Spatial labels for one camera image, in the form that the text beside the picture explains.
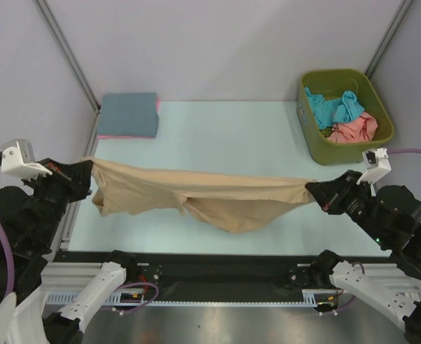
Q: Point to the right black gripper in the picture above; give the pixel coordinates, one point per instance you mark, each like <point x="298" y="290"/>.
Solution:
<point x="325" y="192"/>

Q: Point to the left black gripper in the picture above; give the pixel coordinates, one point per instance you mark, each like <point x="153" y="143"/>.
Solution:
<point x="77" y="175"/>

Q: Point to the beige t-shirt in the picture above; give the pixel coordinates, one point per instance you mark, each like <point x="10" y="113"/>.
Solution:
<point x="232" y="203"/>

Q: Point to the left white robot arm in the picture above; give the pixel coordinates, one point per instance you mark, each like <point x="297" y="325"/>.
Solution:
<point x="28" y="224"/>

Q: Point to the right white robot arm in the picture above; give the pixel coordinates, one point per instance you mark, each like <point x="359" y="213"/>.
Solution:
<point x="392" y="218"/>

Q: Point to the dark green patterned garment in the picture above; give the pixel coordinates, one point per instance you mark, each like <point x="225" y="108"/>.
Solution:
<point x="326" y="132"/>

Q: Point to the salmon pink crumpled t-shirt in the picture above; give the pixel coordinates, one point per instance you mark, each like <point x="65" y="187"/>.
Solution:
<point x="360" y="130"/>

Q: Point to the folded grey-blue t-shirt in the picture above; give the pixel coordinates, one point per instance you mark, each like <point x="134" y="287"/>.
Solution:
<point x="129" y="114"/>

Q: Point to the teal crumpled t-shirt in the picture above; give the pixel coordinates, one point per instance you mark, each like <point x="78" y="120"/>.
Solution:
<point x="327" y="113"/>

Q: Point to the olive green plastic bin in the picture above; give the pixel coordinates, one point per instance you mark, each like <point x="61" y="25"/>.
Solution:
<point x="331" y="84"/>

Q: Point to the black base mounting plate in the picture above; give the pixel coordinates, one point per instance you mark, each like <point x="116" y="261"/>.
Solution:
<point x="209" y="278"/>

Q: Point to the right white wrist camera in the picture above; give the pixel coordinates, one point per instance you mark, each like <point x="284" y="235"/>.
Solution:
<point x="377" y="165"/>

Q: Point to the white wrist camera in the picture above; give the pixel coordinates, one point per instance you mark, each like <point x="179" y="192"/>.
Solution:
<point x="377" y="165"/>
<point x="17" y="160"/>

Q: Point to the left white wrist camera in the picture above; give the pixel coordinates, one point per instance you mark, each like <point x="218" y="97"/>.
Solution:
<point x="17" y="160"/>

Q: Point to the right white cable duct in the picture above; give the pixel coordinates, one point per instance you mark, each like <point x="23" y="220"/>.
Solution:
<point x="322" y="297"/>

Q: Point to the white cable duct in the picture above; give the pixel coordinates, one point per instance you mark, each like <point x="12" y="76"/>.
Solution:
<point x="128" y="298"/>
<point x="322" y="297"/>

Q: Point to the left white cable duct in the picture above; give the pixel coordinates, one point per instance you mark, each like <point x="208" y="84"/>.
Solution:
<point x="128" y="298"/>

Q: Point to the left aluminium corner post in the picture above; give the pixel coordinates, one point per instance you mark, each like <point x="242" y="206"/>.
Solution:
<point x="64" y="47"/>

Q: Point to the aluminium corner post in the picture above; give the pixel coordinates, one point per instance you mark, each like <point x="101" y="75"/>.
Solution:
<point x="388" y="36"/>
<point x="64" y="47"/>

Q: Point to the aluminium extrusion rail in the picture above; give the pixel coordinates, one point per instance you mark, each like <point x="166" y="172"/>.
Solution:
<point x="76" y="275"/>

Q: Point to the right aluminium corner post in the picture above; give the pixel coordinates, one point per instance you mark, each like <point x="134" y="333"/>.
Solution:
<point x="388" y="36"/>

